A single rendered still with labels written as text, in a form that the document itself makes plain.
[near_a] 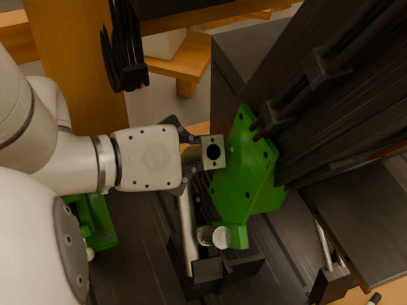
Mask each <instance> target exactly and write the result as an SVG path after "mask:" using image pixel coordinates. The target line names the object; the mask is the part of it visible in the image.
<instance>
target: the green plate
mask: <svg viewBox="0 0 407 305"><path fill-rule="evenodd" d="M256 119H257V117H256V116H255V115H254V113H253V112H252V110H251V108H250V107H249V106H248V104H247V103H242V104H240V107H239V110H238V112H237V115H236V118H235V120H234V123H233V126H232V128H231V131H230V134H229V136H228V139H227V142H226V144H225V147H224V148H225V161H226V168H219V169H216V171H215V173H214V176H213V179H212V181H211V185H210V187H209V190H208V192H209V194H210V196H211V198H212V200H213V202H214V204H215V206H216V208H217V210H218V212H219V214H220V216H221V218H222V221H223V222H227V223H238V224H239V226H245V225H246V223H247V221H248V218H249V216H250V215H253V214H260V213H263V212H270V211H277V210H279V209H280V207H281V205H282V203H283V201H284V199H285V198H286V196H287V194H288V192H289V191H286V192H284V187H285V185H283V186H280V187H277V188H275V187H274V178H275V176H274V169H275V164H276V161H277V159H278V157H279V155H280V152H279V150H278V149H277V148H276V146H275V144H274V143H273V141H272V140H271V139H270V137H269V138H268V139H264V138H261V139H260V140H259V141H258V142H253V137H254V136H255V135H256V134H257V133H258V132H259V131H260V130H261V128H260V127H259V126H258V127H257V128H256V129H255V130H254V131H252V132H251V131H250V130H249V129H248V128H249V126H250V125H251V124H252V123H253V122H254V121H255V120H256ZM231 146H232V147H233V153H230V152H229V148H230V147H231Z"/></svg>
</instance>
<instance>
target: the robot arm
mask: <svg viewBox="0 0 407 305"><path fill-rule="evenodd" d="M200 136H209V134H207V135H199V136H194V135H193V134H190V133H189V132H188V131H187V130H186V129H185V128H184V127H183V126H181V124H180V122H179V120H178V119H177V117H176V116H175V115H174V114H171V115H169V116H167V117H166V118H164V119H163V120H161V121H160V122H159V123H157V124H155V125H148V126H139V127H134V128H127V129H124V130H119V131H115V132H113V133H111V134H110V137H108V136H107V135H105V134H104V135H95V136H75V135H74V134H73V132H72V128H71V122H70V114H69V110H68V105H67V101H66V99H65V96H64V94H63V92H62V90H61V89H60V87H59V85H58V84H57V83H56V82H55V81H54V80H52V79H50V78H47V77H44V76H24V74H23V73H22V71H21V70H20V69H19V67H18V66H17V64H16V63H15V61H14V60H13V59H12V57H11V56H10V55H9V53H8V51H7V50H6V49H5V47H4V46H3V45H2V43H1V41H0V305H85V304H86V299H87V293H88V291H89V287H90V282H89V280H88V270H89V268H88V253H87V251H86V247H85V242H84V239H83V236H82V233H81V230H80V228H79V222H78V220H77V218H76V216H74V215H73V214H72V213H71V210H70V209H69V207H68V206H67V205H66V204H65V203H64V201H63V200H62V199H61V198H60V196H66V195H75V194H85V193H89V192H97V190H99V194H102V195H103V194H108V190H109V189H110V187H115V188H116V189H117V190H118V191H125V192H140V191H157V190H164V191H167V192H169V193H171V194H174V195H176V196H182V194H183V193H184V190H185V187H186V184H187V183H188V181H189V180H190V178H192V176H193V175H194V174H195V173H197V171H204V170H202V162H191V164H188V166H182V165H181V157H180V144H181V143H189V144H190V145H195V144H200V138H199V137H200Z"/></svg>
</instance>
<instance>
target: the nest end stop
mask: <svg viewBox="0 0 407 305"><path fill-rule="evenodd" d="M220 278H223V273H222V272H220V273H216V274H211V275H206V276H203V277H198V278H193V277H187V275H186V274H184V281H187V282H189V283H192V284H199V283H204V282H207V281H212V280H217V279H220Z"/></svg>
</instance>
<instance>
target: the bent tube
mask: <svg viewBox="0 0 407 305"><path fill-rule="evenodd" d="M199 138H200V144H195V145H190V146H188V147H186V148H185V149H184V151H183V152H182V154H181V155H180V157H181V165H182V166H188V164H191V162H196V161H202V170H209V169H219V168H226V161H225V148H224V141H223V134H216V135H209V136H200V137H199ZM211 138H212V139H213V141H212V142H211ZM213 162H214V163H215V165H214V166H213ZM191 179H192V178H190V180H189V181H188V183H187V184H186V187H185V190H184V193H183V194H182V196H176V197H177V206H178V211H179V221H180V230H181V236H182V245H183V250H184V260H185V269H186V275H187V277H192V270H191V261H194V260H200V252H199V244H198V242H197V241H196V238H195V233H196V230H197V228H196V219H195V213H194V204H193V195H192V188H191Z"/></svg>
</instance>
